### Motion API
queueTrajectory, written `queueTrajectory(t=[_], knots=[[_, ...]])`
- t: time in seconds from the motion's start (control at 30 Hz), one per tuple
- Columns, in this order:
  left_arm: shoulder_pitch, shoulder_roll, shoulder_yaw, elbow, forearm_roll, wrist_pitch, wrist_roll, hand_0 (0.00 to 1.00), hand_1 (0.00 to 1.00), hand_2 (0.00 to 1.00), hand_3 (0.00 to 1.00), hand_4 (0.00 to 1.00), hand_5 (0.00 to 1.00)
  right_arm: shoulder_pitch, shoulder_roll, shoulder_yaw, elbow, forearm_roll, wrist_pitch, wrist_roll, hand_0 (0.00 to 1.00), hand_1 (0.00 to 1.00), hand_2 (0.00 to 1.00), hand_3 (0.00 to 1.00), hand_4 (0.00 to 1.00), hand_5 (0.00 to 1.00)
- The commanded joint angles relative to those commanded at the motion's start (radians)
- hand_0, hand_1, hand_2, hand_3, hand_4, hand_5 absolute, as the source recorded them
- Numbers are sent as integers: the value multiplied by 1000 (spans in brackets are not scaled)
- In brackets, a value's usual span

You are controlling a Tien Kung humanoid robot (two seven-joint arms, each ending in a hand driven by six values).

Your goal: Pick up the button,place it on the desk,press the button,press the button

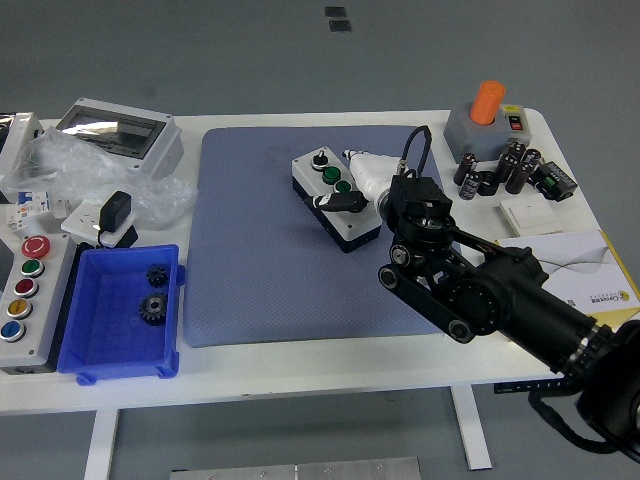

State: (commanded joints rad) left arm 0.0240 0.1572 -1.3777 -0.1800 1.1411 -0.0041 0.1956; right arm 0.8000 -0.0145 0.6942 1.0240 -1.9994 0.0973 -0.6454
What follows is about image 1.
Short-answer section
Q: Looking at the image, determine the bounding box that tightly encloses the white wall socket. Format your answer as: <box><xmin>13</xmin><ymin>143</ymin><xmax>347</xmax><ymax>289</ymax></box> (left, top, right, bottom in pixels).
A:
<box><xmin>60</xmin><ymin>199</ymin><xmax>139</xmax><ymax>249</ymax></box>

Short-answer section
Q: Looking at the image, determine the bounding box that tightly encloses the white circuit breaker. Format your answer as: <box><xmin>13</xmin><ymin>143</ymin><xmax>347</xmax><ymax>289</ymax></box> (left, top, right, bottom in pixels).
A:
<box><xmin>4</xmin><ymin>189</ymin><xmax>54</xmax><ymax>231</ymax></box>

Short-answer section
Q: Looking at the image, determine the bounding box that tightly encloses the five-button grey control box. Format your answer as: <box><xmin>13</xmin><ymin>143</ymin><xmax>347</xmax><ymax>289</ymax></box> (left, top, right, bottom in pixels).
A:
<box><xmin>0</xmin><ymin>232</ymin><xmax>79</xmax><ymax>374</ymax></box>

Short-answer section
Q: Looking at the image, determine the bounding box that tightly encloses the black relay module green terminal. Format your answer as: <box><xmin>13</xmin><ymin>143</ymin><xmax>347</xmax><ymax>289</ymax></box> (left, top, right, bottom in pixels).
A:
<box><xmin>529</xmin><ymin>159</ymin><xmax>580</xmax><ymax>202</ymax></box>

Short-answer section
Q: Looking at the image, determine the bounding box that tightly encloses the orange cylinder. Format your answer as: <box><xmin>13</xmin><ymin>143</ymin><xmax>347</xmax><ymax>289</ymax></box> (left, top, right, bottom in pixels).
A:
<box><xmin>469</xmin><ymin>80</ymin><xmax>507</xmax><ymax>127</ymax></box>

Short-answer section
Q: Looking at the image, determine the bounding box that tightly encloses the grey metal plate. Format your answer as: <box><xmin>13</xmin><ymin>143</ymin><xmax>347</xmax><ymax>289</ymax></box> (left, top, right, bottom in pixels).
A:
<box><xmin>169</xmin><ymin>456</ymin><xmax>421</xmax><ymax>480</ymax></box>

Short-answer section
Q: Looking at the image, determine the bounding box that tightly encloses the small black gear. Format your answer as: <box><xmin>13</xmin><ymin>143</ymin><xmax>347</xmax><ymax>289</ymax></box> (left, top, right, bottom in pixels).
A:
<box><xmin>145</xmin><ymin>263</ymin><xmax>170</xmax><ymax>289</ymax></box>

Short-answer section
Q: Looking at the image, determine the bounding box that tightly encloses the white wall switch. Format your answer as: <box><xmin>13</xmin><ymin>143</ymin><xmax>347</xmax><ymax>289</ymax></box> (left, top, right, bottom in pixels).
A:
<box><xmin>498</xmin><ymin>193</ymin><xmax>564</xmax><ymax>236</ymax></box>

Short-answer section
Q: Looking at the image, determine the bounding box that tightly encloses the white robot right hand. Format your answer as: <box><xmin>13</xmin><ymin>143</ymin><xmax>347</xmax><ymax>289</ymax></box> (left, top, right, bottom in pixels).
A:
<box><xmin>310</xmin><ymin>147</ymin><xmax>401</xmax><ymax>215</ymax></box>

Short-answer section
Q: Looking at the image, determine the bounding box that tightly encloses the grey switch box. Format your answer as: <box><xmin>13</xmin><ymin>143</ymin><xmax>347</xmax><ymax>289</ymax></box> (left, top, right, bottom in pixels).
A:
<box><xmin>443</xmin><ymin>102</ymin><xmax>534</xmax><ymax>164</ymax></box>

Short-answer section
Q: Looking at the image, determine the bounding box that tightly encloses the black table control panel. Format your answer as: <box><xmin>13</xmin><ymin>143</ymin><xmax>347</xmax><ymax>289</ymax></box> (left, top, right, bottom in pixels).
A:
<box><xmin>493</xmin><ymin>380</ymin><xmax>569</xmax><ymax>395</ymax></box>

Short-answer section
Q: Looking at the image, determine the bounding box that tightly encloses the white table leg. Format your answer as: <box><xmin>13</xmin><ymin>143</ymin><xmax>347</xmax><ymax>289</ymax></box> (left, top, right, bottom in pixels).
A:
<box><xmin>82</xmin><ymin>407</ymin><xmax>121</xmax><ymax>480</ymax></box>
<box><xmin>448</xmin><ymin>384</ymin><xmax>494</xmax><ymax>471</ymax></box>

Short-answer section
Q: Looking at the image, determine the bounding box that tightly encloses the white plastic enclosure box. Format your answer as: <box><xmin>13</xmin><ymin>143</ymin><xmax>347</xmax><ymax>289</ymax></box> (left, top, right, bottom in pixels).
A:
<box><xmin>0</xmin><ymin>112</ymin><xmax>44</xmax><ymax>176</ymax></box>

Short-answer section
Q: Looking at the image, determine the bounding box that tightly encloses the grey-blue table mat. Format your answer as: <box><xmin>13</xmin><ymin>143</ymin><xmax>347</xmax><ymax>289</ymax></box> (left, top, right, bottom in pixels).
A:
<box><xmin>182</xmin><ymin>124</ymin><xmax>451</xmax><ymax>349</ymax></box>

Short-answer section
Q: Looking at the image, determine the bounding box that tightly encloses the clear plastic bag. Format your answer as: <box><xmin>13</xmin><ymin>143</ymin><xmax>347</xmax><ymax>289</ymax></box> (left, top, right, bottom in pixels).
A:
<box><xmin>0</xmin><ymin>127</ymin><xmax>199</xmax><ymax>229</ymax></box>

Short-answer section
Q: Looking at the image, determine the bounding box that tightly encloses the blue plastic bin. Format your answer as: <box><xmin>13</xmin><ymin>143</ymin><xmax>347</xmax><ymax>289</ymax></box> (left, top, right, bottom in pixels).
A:
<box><xmin>56</xmin><ymin>243</ymin><xmax>187</xmax><ymax>386</ymax></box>

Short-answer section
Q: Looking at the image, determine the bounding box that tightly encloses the black plastic ring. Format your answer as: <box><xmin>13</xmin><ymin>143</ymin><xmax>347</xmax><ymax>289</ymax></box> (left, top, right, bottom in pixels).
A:
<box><xmin>477</xmin><ymin>170</ymin><xmax>500</xmax><ymax>197</ymax></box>

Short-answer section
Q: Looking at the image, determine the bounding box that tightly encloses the black power adapter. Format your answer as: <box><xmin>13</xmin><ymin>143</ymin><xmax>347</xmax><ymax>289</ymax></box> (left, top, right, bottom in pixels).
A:
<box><xmin>97</xmin><ymin>190</ymin><xmax>134</xmax><ymax>235</ymax></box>

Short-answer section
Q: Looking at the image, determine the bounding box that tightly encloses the white and yellow carton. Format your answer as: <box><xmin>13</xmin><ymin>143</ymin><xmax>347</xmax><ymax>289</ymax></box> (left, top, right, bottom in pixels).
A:
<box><xmin>492</xmin><ymin>229</ymin><xmax>640</xmax><ymax>321</ymax></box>

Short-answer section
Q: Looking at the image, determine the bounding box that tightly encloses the large black gear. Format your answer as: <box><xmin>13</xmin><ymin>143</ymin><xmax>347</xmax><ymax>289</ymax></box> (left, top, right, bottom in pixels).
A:
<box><xmin>137</xmin><ymin>292</ymin><xmax>170</xmax><ymax>327</ymax></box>

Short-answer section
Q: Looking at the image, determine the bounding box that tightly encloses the four-button grey control box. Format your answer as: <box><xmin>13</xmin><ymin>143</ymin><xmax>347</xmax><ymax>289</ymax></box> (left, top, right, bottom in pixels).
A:
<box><xmin>291</xmin><ymin>147</ymin><xmax>384</xmax><ymax>254</ymax></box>

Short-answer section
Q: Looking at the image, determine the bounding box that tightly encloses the grey enclosure with clear lid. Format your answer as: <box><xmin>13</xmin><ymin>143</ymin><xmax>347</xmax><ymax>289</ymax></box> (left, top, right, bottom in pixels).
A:
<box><xmin>54</xmin><ymin>97</ymin><xmax>185</xmax><ymax>181</ymax></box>

